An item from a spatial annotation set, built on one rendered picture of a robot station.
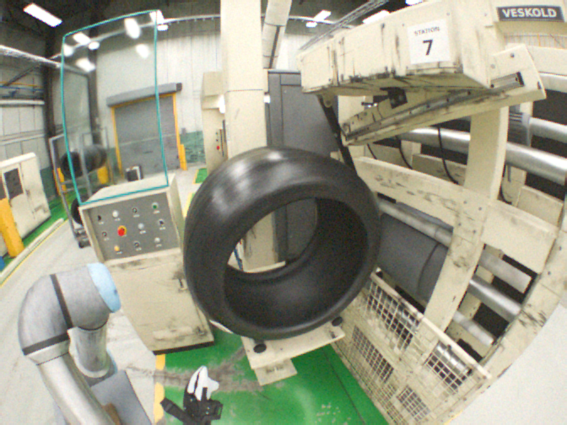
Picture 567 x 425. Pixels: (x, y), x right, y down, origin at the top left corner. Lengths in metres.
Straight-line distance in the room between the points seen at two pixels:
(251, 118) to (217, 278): 0.54
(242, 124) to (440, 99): 0.61
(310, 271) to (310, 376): 0.97
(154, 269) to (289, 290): 0.82
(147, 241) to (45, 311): 0.99
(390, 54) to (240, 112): 0.52
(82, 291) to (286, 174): 0.47
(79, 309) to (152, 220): 0.91
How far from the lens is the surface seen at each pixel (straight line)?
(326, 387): 1.69
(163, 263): 1.39
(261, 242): 0.95
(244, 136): 0.82
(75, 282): 0.51
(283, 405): 1.64
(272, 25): 1.37
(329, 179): 0.51
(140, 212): 1.32
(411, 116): 0.64
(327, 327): 0.95
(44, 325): 0.49
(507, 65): 0.55
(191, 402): 0.67
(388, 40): 0.54
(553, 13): 0.77
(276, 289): 0.93
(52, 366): 0.51
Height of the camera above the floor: 1.54
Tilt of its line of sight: 23 degrees down
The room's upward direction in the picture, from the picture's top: 3 degrees counter-clockwise
